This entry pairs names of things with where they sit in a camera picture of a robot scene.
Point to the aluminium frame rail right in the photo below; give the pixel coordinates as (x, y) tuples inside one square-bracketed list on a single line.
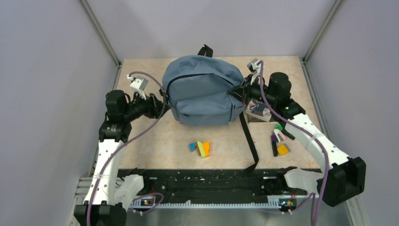
[(324, 27)]

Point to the blue student backpack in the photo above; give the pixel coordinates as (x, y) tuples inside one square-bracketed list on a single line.
[(205, 91)]

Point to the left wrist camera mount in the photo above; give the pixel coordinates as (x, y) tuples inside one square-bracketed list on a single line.
[(138, 85)]

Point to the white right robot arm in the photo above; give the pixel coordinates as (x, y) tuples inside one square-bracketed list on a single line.
[(341, 178)]

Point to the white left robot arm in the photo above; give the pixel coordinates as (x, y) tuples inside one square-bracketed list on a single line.
[(105, 204)]

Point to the yellow grey sharpener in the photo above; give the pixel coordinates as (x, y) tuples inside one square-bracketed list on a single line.
[(283, 149)]

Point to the blue eraser wedge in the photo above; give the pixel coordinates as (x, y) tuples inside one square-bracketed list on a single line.
[(193, 146)]

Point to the green cap black marker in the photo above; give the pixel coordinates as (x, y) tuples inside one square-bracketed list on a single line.
[(283, 131)]

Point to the Little Women book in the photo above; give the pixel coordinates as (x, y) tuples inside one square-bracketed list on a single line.
[(255, 107)]

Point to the orange eraser block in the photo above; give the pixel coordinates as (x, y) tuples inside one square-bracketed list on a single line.
[(206, 148)]

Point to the green brown eraser block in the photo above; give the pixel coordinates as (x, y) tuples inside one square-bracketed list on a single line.
[(200, 149)]

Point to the aluminium frame rail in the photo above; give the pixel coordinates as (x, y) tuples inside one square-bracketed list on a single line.
[(99, 31), (324, 27)]

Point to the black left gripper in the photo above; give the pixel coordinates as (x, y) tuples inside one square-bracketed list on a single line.
[(154, 107)]

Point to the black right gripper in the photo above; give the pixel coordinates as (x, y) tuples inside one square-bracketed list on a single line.
[(243, 92)]

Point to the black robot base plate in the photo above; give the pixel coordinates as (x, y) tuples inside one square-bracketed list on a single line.
[(213, 186)]

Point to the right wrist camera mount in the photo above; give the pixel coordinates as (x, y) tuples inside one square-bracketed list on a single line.
[(255, 69)]

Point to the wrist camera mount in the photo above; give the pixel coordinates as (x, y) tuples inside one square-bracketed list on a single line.
[(138, 85), (255, 69)]

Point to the dark brown bottom book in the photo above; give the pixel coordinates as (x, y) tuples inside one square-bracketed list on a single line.
[(258, 119)]

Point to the aluminium frame rail left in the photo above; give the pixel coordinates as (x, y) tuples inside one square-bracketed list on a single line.
[(99, 31)]

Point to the purple cap black marker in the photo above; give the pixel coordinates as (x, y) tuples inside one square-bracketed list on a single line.
[(274, 145)]

